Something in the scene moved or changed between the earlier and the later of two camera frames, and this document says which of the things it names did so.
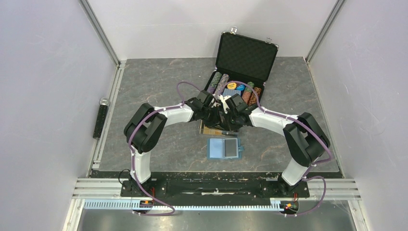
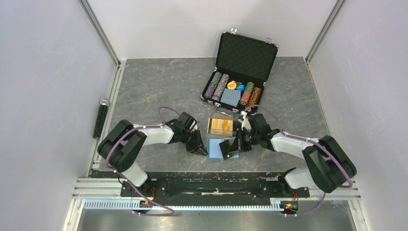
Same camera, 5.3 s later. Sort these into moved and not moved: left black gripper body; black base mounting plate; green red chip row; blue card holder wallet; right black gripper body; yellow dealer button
Moved: right black gripper body; left black gripper body
Not moved: green red chip row; yellow dealer button; black base mounting plate; blue card holder wallet
